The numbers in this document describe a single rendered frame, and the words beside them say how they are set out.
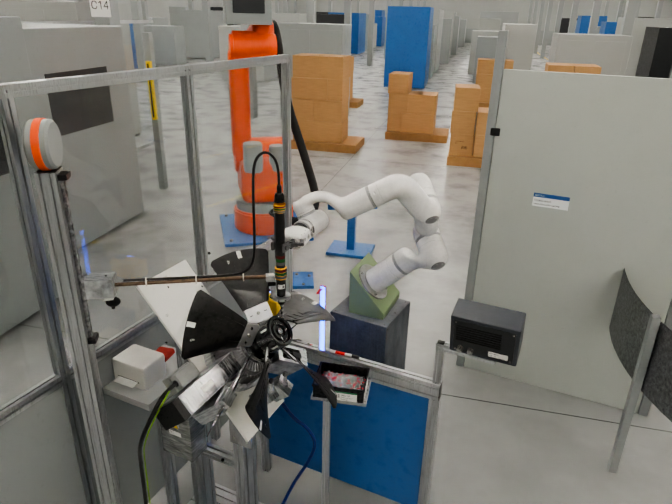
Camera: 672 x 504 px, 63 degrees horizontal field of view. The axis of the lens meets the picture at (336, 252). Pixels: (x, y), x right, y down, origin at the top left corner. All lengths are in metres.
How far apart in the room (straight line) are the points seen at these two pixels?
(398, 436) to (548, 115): 1.93
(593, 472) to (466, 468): 0.69
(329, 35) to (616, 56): 6.19
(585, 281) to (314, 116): 7.21
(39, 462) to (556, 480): 2.49
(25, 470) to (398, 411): 1.48
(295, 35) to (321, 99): 2.98
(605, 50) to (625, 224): 10.60
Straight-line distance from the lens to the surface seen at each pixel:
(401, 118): 11.18
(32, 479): 2.48
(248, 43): 5.85
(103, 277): 2.05
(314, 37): 12.56
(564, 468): 3.49
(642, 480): 3.61
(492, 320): 2.15
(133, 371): 2.39
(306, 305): 2.27
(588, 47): 13.88
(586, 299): 3.70
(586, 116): 3.38
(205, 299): 1.86
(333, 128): 10.01
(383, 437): 2.70
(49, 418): 2.41
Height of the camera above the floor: 2.27
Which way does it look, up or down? 23 degrees down
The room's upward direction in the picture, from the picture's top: 1 degrees clockwise
